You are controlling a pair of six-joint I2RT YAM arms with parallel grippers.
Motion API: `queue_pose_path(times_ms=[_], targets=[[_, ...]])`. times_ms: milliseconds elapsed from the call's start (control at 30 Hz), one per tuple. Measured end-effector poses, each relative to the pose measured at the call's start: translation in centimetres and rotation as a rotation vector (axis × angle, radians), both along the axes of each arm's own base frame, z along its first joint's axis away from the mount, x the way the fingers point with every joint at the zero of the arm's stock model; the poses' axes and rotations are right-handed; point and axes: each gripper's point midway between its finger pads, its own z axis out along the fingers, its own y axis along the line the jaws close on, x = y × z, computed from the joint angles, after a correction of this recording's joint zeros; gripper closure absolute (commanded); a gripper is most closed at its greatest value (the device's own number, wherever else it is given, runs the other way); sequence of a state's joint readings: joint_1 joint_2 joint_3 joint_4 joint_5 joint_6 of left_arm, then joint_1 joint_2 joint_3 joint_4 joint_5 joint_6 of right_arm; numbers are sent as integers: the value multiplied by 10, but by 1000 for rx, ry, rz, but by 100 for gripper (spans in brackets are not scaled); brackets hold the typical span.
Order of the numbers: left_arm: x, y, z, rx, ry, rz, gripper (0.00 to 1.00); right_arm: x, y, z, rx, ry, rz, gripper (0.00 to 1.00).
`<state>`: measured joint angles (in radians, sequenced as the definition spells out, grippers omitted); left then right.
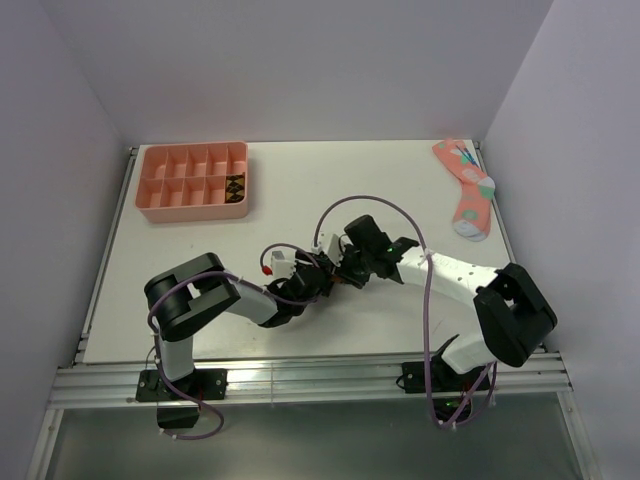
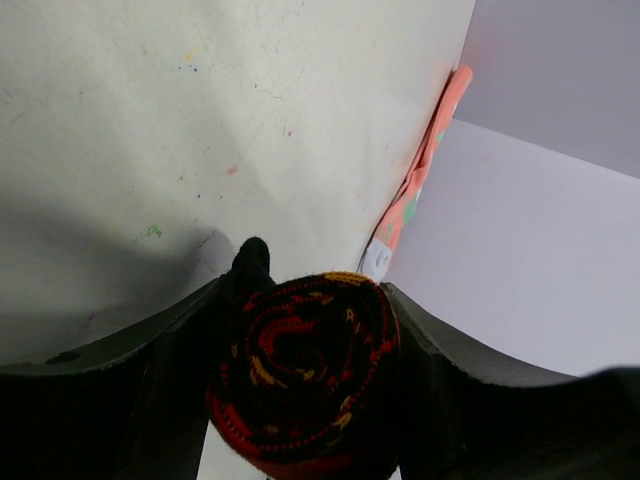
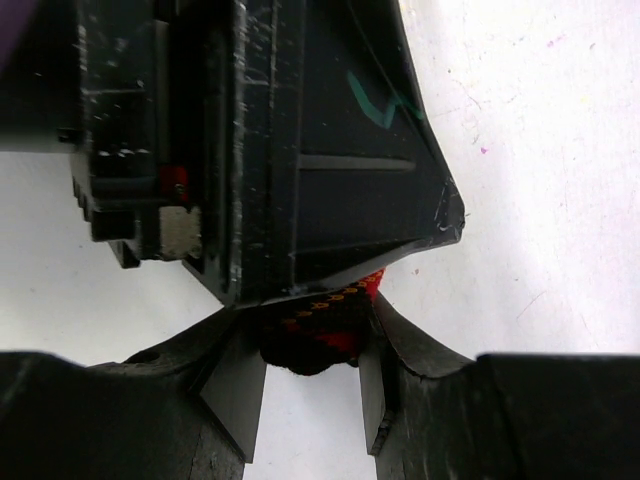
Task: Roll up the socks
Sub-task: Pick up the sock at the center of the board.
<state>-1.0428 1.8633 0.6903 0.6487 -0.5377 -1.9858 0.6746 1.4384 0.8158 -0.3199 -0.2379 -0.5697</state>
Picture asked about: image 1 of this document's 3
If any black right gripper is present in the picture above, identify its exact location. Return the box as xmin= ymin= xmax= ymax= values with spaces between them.
xmin=327 ymin=241 xmax=373 ymax=290

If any brown tan argyle sock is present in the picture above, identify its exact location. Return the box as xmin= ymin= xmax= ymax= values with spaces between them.
xmin=224 ymin=173 xmax=246 ymax=204

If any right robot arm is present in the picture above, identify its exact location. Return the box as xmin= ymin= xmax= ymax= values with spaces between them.
xmin=342 ymin=215 xmax=557 ymax=390

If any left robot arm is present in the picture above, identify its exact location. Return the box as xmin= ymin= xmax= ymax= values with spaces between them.
xmin=144 ymin=252 xmax=335 ymax=399

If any pink patterned sock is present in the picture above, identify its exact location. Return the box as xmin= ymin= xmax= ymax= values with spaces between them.
xmin=432 ymin=138 xmax=495 ymax=242

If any pink divided organizer tray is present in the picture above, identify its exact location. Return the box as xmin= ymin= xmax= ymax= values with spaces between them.
xmin=135 ymin=141 xmax=250 ymax=223

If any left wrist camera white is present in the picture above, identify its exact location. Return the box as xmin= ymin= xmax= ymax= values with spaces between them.
xmin=261 ymin=250 xmax=296 ymax=280

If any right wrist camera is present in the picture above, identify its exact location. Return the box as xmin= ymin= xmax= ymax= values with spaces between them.
xmin=311 ymin=233 xmax=345 ymax=269

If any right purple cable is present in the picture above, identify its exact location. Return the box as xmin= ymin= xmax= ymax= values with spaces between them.
xmin=312 ymin=195 xmax=499 ymax=432

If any purple cable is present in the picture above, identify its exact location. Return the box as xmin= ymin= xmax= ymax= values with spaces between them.
xmin=148 ymin=243 xmax=331 ymax=441
xmin=312 ymin=195 xmax=499 ymax=432

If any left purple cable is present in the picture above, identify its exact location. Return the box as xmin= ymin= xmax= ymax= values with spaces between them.
xmin=148 ymin=243 xmax=331 ymax=441

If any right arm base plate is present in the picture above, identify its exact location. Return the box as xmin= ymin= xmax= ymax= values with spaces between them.
xmin=395 ymin=360 xmax=485 ymax=394

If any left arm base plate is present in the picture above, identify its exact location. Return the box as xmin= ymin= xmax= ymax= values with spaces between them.
xmin=135 ymin=369 xmax=228 ymax=403

